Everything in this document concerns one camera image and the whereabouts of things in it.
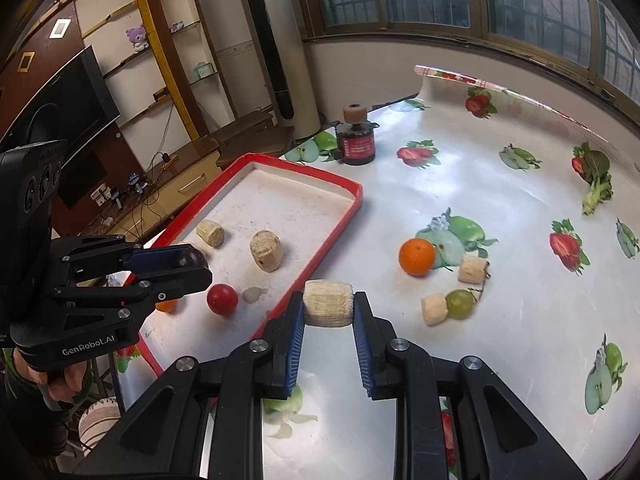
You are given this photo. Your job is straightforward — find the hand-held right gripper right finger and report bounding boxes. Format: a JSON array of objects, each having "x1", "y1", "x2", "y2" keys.
[{"x1": 351, "y1": 291, "x2": 588, "y2": 480}]

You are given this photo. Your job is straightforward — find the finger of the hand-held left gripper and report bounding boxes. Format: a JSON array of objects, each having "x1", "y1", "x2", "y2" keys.
[
  {"x1": 57, "y1": 234, "x2": 193, "y2": 281},
  {"x1": 50, "y1": 262, "x2": 213, "y2": 311}
]

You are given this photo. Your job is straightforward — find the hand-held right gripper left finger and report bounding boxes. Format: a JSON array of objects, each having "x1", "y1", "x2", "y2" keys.
[{"x1": 82, "y1": 292, "x2": 306, "y2": 480}]

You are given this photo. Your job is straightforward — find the dark purple plum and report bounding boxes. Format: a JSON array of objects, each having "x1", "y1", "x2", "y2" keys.
[{"x1": 175, "y1": 244, "x2": 208, "y2": 270}]

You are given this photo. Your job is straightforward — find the red cherry tomato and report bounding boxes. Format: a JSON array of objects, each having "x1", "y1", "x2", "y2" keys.
[{"x1": 207, "y1": 283, "x2": 239, "y2": 316}]

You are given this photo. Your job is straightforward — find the beige cylindrical chunk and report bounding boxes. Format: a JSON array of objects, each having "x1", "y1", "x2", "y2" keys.
[
  {"x1": 196, "y1": 220, "x2": 225, "y2": 248},
  {"x1": 250, "y1": 230, "x2": 285, "y2": 273},
  {"x1": 457, "y1": 255, "x2": 490, "y2": 283},
  {"x1": 303, "y1": 280, "x2": 355, "y2": 327},
  {"x1": 421, "y1": 294, "x2": 449, "y2": 326}
]

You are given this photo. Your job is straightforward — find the red rectangular tray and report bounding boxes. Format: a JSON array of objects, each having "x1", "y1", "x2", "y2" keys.
[{"x1": 122, "y1": 152, "x2": 363, "y2": 378}]

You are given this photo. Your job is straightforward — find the person's left forearm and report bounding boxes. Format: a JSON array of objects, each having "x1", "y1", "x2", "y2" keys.
[{"x1": 0, "y1": 350, "x2": 76, "y2": 466}]

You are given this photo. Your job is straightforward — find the person's left hand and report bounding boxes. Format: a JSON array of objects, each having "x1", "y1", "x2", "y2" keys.
[{"x1": 12, "y1": 347, "x2": 93, "y2": 411}]

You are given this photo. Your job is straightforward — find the wooden television cabinet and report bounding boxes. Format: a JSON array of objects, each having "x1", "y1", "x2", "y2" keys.
[{"x1": 50, "y1": 135, "x2": 223, "y2": 241}]

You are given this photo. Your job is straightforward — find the green grape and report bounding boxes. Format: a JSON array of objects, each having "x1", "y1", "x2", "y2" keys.
[{"x1": 445, "y1": 289, "x2": 476, "y2": 320}]

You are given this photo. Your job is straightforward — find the small orange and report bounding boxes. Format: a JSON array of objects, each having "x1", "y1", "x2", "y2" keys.
[{"x1": 398, "y1": 238, "x2": 436, "y2": 277}]

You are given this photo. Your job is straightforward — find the fruit-printed tablecloth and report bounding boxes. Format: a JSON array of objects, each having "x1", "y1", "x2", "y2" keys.
[{"x1": 112, "y1": 65, "x2": 640, "y2": 480}]

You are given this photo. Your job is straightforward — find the black television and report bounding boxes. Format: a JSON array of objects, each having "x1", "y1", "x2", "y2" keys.
[{"x1": 0, "y1": 45, "x2": 122, "y2": 211}]

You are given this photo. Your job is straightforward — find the striped round stool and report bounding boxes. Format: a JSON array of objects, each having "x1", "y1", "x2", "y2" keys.
[{"x1": 78, "y1": 396, "x2": 123, "y2": 456}]

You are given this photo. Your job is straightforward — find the dark jar with red label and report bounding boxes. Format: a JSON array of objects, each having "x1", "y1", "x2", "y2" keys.
[{"x1": 334, "y1": 103, "x2": 380, "y2": 166}]

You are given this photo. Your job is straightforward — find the purple plush toy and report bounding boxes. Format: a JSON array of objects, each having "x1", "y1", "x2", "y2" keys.
[{"x1": 125, "y1": 25, "x2": 151, "y2": 52}]

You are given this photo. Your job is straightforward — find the white tower air conditioner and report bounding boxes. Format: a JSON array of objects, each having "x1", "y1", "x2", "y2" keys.
[{"x1": 231, "y1": 0, "x2": 321, "y2": 142}]

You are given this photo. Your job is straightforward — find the barred window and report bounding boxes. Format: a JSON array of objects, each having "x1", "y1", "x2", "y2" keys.
[{"x1": 295, "y1": 0, "x2": 640, "y2": 126}]

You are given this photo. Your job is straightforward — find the wall shelf unit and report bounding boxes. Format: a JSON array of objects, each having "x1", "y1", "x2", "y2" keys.
[{"x1": 75, "y1": 0, "x2": 236, "y2": 141}]

